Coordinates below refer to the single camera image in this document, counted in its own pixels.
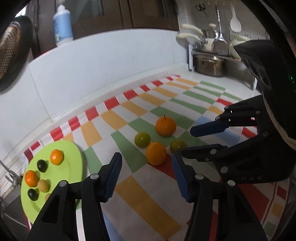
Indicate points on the green tomato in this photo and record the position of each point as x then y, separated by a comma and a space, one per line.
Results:
142, 140
177, 146

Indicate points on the small orange plate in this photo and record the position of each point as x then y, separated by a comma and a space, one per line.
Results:
31, 178
56, 157

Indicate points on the dark green lime on plate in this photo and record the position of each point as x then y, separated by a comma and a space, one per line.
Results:
33, 194

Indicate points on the small orange upper plate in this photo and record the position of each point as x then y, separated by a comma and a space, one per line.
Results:
56, 157

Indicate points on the black scissors on wall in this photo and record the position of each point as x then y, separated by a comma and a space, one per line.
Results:
201, 8

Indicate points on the small orange left plate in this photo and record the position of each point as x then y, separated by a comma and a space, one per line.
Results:
31, 178

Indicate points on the stainless steel pot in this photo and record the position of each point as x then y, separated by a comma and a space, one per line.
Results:
209, 65

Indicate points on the striped colourful tablecloth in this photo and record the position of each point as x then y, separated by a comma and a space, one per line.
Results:
146, 203

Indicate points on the cream handled pan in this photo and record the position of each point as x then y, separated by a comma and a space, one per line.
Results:
203, 44
210, 32

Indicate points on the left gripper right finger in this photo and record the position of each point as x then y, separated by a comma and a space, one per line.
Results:
236, 218

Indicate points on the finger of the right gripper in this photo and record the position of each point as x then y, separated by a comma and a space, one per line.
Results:
206, 159
210, 128

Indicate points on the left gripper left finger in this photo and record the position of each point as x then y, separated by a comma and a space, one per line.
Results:
57, 218

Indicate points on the dark avocado fruit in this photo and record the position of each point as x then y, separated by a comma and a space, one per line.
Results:
42, 165

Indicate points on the chrome kitchen faucet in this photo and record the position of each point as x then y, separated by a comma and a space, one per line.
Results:
14, 178

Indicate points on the blue white soap bottle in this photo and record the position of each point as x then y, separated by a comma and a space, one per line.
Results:
62, 25

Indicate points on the tan round fruit on plate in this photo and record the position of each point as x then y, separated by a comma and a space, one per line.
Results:
43, 186

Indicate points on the metal colander on wall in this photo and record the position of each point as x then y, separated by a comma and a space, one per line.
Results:
15, 46

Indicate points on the large orange with stem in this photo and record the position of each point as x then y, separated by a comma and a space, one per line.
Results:
165, 126

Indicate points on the cream handled pan upper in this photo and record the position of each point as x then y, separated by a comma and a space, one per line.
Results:
210, 32

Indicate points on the smooth orange fruit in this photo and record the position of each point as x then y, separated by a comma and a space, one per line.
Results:
156, 153

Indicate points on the cream handled pan lower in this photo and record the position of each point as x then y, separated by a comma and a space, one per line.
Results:
203, 44

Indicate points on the white rice spoon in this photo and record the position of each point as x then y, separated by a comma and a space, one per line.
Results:
235, 24

